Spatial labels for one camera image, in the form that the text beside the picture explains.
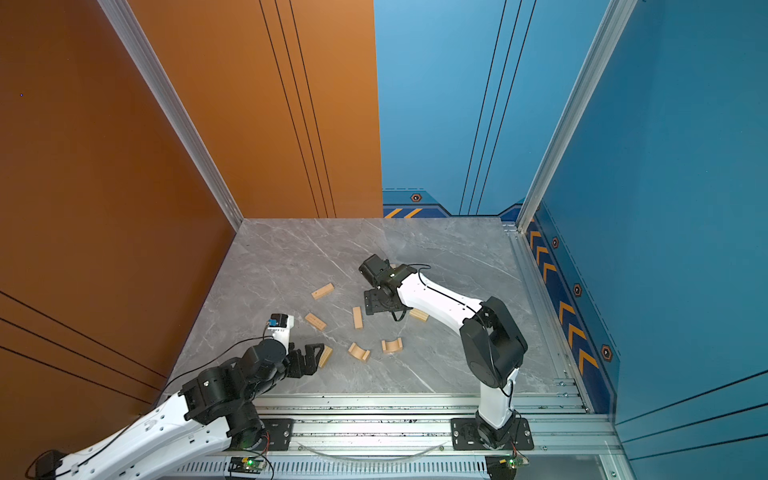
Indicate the wood arch block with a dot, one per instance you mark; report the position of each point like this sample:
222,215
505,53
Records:
358,352
393,346

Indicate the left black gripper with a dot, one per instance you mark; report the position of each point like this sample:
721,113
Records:
313,361

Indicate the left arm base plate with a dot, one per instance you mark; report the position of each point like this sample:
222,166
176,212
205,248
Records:
275,435

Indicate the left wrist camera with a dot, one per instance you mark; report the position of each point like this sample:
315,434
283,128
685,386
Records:
278,327

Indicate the ribbed wood block right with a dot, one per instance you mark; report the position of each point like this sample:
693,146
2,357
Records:
419,315

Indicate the aluminium rail frame front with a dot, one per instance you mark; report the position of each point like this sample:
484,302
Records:
388,428

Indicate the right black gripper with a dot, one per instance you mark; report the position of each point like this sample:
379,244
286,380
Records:
371,304

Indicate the right aluminium corner post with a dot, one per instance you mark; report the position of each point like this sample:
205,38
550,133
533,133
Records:
609,32

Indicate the aluminium corner post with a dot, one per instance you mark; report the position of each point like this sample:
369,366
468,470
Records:
609,32
129,31

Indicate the right green circuit board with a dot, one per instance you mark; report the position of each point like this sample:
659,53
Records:
504,467

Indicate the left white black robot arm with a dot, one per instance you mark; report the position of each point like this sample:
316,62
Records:
213,412

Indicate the green circuit board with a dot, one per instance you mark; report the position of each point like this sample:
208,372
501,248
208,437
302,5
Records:
504,467
249,467

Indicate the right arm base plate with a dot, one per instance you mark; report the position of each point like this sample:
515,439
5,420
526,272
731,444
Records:
468,433

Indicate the left green circuit board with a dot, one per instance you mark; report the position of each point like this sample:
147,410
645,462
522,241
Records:
249,467

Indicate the left aluminium corner post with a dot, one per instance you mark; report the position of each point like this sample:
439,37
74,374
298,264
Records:
129,31

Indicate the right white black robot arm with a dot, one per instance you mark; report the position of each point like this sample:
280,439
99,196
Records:
493,344

